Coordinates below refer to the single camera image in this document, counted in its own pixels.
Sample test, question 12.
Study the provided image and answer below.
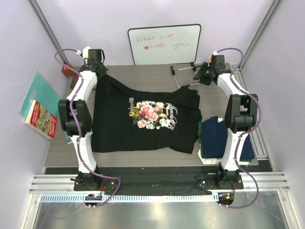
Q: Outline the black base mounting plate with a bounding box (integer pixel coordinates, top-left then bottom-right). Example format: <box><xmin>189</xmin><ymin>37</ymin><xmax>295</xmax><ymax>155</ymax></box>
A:
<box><xmin>73</xmin><ymin>166</ymin><xmax>244</xmax><ymax>191</ymax></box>

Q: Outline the navy folded t shirt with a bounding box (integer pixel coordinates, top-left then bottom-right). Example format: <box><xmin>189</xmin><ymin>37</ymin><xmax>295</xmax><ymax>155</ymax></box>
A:
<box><xmin>198</xmin><ymin>116</ymin><xmax>255</xmax><ymax>162</ymax></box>

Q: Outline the orange brown cover book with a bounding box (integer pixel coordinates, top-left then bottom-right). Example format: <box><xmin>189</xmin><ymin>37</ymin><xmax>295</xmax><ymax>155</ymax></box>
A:
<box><xmin>70</xmin><ymin>73</ymin><xmax>79</xmax><ymax>89</ymax></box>

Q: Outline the small whiteboard with red writing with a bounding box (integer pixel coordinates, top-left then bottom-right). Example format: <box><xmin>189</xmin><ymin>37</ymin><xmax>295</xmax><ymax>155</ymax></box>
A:
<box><xmin>128</xmin><ymin>24</ymin><xmax>202</xmax><ymax>65</ymax></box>

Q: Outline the red brown die block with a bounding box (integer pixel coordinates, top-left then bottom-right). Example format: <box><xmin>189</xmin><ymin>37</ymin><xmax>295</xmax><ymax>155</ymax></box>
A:
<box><xmin>61</xmin><ymin>64</ymin><xmax>74</xmax><ymax>77</ymax></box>

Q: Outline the blue cover book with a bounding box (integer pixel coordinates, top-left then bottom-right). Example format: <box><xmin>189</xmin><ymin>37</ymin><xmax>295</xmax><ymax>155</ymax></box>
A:
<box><xmin>64</xmin><ymin>132</ymin><xmax>72</xmax><ymax>144</ymax></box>

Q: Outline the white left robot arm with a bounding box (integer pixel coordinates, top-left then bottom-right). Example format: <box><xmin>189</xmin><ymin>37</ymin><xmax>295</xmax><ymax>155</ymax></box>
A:
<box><xmin>58</xmin><ymin>46</ymin><xmax>108</xmax><ymax>191</ymax></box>

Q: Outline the white folded t shirt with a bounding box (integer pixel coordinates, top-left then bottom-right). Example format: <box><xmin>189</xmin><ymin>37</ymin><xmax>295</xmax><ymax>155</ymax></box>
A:
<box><xmin>197</xmin><ymin>116</ymin><xmax>257</xmax><ymax>166</ymax></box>

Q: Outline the black wire book stand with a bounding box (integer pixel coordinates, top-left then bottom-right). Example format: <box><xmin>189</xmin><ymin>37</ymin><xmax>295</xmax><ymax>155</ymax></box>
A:
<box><xmin>170</xmin><ymin>62</ymin><xmax>201</xmax><ymax>88</ymax></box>

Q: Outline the black t shirt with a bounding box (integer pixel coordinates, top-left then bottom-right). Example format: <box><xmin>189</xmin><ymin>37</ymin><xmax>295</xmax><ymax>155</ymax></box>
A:
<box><xmin>91</xmin><ymin>75</ymin><xmax>202</xmax><ymax>154</ymax></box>

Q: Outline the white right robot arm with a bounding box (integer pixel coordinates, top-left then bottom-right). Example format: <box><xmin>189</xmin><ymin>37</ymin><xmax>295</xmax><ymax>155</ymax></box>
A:
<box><xmin>194</xmin><ymin>52</ymin><xmax>258</xmax><ymax>189</ymax></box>

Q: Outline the red white cover book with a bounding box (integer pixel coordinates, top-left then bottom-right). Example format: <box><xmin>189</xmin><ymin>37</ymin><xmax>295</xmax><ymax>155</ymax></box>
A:
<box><xmin>24</xmin><ymin>100</ymin><xmax>57</xmax><ymax>139</ymax></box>

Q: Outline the teal plastic cutting board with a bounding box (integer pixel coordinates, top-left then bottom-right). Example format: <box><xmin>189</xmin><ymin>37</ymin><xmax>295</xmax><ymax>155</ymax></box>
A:
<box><xmin>19</xmin><ymin>73</ymin><xmax>61</xmax><ymax>119</ymax></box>

